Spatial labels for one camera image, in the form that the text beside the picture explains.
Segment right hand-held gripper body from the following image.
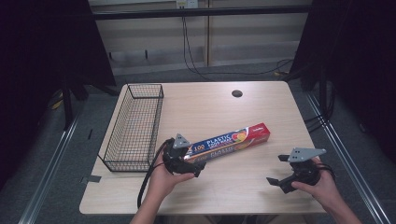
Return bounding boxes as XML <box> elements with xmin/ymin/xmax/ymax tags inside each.
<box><xmin>279</xmin><ymin>147</ymin><xmax>328</xmax><ymax>195</ymax></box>

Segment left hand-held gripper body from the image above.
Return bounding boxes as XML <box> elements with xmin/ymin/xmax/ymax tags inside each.
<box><xmin>163</xmin><ymin>133</ymin><xmax>202</xmax><ymax>175</ymax></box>

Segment blue red plastic wrap box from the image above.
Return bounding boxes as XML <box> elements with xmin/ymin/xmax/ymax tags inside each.
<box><xmin>183</xmin><ymin>121</ymin><xmax>272</xmax><ymax>164</ymax></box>

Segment black wire basket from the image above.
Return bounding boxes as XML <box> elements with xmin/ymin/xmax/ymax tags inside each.
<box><xmin>97</xmin><ymin>83</ymin><xmax>165</xmax><ymax>174</ymax></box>

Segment person's right hand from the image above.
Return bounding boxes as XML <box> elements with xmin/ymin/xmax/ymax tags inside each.
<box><xmin>290</xmin><ymin>156</ymin><xmax>347</xmax><ymax>215</ymax></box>

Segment person's left hand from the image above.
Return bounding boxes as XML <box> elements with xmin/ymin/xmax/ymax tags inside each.
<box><xmin>145</xmin><ymin>152</ymin><xmax>196</xmax><ymax>205</ymax></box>

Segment black curtain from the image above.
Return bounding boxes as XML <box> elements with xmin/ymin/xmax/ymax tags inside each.
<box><xmin>288</xmin><ymin>0</ymin><xmax>396</xmax><ymax>162</ymax></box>
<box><xmin>0</xmin><ymin>0</ymin><xmax>118</xmax><ymax>190</ymax></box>

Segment black horizontal bar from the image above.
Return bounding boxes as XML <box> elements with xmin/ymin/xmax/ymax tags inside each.
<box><xmin>92</xmin><ymin>5</ymin><xmax>312</xmax><ymax>21</ymax></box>

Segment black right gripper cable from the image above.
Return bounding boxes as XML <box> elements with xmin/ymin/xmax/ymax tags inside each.
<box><xmin>313</xmin><ymin>161</ymin><xmax>336</xmax><ymax>183</ymax></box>

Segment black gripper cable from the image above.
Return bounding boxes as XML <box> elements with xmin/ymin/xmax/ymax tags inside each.
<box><xmin>136</xmin><ymin>137</ymin><xmax>175</xmax><ymax>210</ymax></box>
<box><xmin>313</xmin><ymin>161</ymin><xmax>336</xmax><ymax>183</ymax></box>

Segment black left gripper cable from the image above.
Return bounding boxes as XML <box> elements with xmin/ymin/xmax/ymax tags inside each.
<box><xmin>136</xmin><ymin>137</ymin><xmax>175</xmax><ymax>210</ymax></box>

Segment metal floor rail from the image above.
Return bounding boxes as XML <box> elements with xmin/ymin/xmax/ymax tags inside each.
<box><xmin>304</xmin><ymin>91</ymin><xmax>393</xmax><ymax>224</ymax></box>
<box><xmin>18</xmin><ymin>115</ymin><xmax>82</xmax><ymax>224</ymax></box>

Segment black cable bundle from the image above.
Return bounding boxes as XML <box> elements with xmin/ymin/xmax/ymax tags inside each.
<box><xmin>303</xmin><ymin>69</ymin><xmax>337</xmax><ymax>134</ymax></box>

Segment black floor cable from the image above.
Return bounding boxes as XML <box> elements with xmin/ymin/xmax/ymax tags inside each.
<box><xmin>181</xmin><ymin>17</ymin><xmax>294</xmax><ymax>82</ymax></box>

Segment white wall socket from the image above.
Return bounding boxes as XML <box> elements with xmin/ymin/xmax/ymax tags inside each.
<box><xmin>175</xmin><ymin>0</ymin><xmax>199</xmax><ymax>9</ymax></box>

